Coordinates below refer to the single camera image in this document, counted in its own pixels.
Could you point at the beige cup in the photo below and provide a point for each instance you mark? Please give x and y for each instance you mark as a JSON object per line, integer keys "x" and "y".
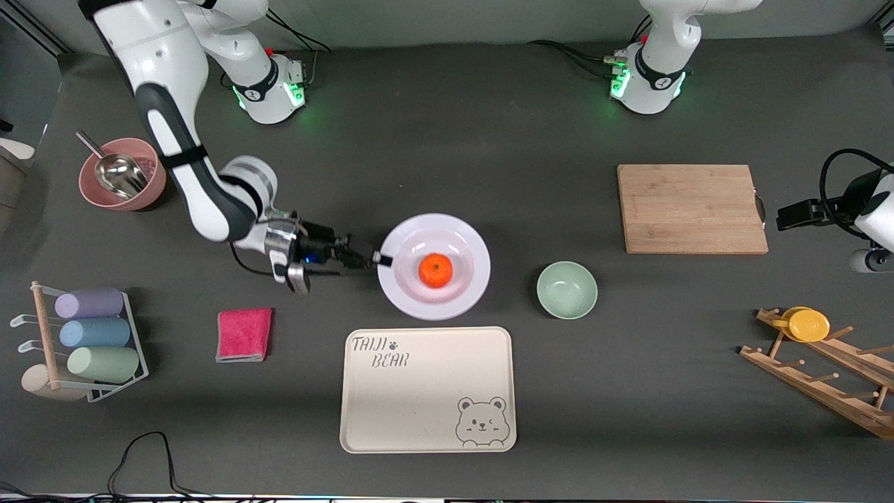
{"x": 35, "y": 383}

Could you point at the purple cup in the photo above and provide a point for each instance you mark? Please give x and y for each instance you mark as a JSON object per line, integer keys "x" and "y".
{"x": 89, "y": 303}

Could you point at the wooden cutting board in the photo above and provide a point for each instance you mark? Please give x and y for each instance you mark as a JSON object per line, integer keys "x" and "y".
{"x": 684, "y": 209}

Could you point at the wooden peg drying rack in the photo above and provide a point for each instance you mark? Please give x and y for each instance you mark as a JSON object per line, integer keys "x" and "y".
{"x": 824, "y": 388}

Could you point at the cream bear print tray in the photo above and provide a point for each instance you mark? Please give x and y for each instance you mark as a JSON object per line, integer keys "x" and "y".
{"x": 419, "y": 398}

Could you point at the pink folded cloth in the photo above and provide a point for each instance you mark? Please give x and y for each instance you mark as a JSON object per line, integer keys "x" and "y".
{"x": 243, "y": 335}

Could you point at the black metal rail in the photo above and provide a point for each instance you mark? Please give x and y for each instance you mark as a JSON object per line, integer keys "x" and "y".
{"x": 42, "y": 31}

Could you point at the white round plate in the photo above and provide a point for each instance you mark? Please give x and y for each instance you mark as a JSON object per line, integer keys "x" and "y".
{"x": 461, "y": 293}

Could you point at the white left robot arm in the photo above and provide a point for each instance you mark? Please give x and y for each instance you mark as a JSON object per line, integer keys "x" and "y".
{"x": 660, "y": 63}

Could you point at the pink bowl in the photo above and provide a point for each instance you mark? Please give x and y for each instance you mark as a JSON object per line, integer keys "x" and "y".
{"x": 94, "y": 195}

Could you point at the orange fruit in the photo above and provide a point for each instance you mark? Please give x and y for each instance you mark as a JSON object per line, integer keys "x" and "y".
{"x": 435, "y": 270}

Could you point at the light green bowl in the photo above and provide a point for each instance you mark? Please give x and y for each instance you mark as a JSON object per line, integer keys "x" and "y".
{"x": 566, "y": 290}

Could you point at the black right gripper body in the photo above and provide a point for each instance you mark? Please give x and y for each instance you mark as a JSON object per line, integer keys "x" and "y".
{"x": 318, "y": 242}

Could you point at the yellow cup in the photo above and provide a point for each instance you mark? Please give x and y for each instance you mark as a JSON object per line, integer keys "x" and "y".
{"x": 809, "y": 325}

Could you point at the blue cup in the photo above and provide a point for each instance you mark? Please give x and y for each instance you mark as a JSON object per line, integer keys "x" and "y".
{"x": 95, "y": 332}

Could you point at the green cup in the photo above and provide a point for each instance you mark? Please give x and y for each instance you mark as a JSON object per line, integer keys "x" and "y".
{"x": 105, "y": 364}

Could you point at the metal scoop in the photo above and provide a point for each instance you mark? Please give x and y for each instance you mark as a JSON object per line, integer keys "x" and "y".
{"x": 119, "y": 175}

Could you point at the white rounded background object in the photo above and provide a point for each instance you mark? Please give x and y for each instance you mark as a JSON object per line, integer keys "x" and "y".
{"x": 14, "y": 148}

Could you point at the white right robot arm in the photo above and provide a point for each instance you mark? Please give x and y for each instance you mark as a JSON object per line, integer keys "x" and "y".
{"x": 174, "y": 105}

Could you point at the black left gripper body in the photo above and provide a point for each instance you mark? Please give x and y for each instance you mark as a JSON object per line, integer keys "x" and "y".
{"x": 831, "y": 207}

